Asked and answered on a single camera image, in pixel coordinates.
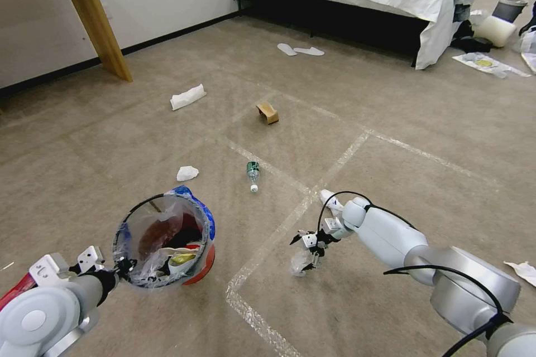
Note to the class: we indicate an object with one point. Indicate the brown cardboard piece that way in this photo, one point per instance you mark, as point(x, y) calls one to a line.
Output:
point(269, 113)

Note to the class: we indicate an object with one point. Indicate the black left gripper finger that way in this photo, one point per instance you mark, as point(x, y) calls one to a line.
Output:
point(126, 266)

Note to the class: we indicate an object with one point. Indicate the clear packaging with yellow disc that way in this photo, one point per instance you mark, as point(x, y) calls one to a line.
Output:
point(485, 63)

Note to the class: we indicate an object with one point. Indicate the small crumpled white tissue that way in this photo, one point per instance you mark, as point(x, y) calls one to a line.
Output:
point(186, 173)

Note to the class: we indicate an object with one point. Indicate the white plastic bucket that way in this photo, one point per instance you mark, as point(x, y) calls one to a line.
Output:
point(496, 30)

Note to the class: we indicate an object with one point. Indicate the folded white paper towel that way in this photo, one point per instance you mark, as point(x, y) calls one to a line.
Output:
point(187, 97)

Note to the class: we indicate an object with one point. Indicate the green plastic water bottle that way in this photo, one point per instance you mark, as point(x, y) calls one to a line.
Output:
point(253, 173)

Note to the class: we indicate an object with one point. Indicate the white crumpled paper sheet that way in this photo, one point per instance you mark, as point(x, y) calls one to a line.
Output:
point(523, 271)

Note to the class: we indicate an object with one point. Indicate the black clothing on floor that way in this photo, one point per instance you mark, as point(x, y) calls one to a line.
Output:
point(471, 41)

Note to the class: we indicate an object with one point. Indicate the clear plastic wrapper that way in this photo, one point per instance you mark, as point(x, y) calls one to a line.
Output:
point(298, 263)

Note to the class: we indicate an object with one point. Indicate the white paper scrap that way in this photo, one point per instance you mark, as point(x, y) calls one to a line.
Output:
point(331, 200)

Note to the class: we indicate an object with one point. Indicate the wooden desk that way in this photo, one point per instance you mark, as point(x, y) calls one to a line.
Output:
point(90, 9)

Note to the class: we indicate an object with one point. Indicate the clear blue bin liner bag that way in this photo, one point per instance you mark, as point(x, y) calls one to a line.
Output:
point(208, 219)

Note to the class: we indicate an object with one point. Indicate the white plastic bag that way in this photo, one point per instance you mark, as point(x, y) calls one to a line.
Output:
point(529, 47)

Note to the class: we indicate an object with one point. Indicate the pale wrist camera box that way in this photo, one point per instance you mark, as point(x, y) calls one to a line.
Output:
point(90, 258)
point(309, 240)

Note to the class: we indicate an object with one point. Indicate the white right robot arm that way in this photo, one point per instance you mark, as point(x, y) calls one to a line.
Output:
point(398, 242)

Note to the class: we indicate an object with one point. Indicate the grey waste bin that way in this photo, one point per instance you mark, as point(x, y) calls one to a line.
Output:
point(508, 9)

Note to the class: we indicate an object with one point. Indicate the white slipper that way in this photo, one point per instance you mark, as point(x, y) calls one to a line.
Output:
point(310, 51)
point(287, 49)

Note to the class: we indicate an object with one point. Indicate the red flat object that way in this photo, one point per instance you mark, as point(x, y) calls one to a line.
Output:
point(14, 290)

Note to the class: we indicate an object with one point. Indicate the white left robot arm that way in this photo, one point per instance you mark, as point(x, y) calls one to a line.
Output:
point(37, 319)

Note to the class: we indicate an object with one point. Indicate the round trash bin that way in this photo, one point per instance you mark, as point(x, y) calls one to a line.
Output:
point(197, 265)

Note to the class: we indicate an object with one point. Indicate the black bed frame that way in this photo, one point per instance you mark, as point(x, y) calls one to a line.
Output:
point(326, 18)

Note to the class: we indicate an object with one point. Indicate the yellow wrapper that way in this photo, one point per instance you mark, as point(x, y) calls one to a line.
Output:
point(182, 259)

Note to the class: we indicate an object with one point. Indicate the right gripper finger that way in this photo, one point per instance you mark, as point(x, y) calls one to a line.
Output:
point(300, 236)
point(315, 260)

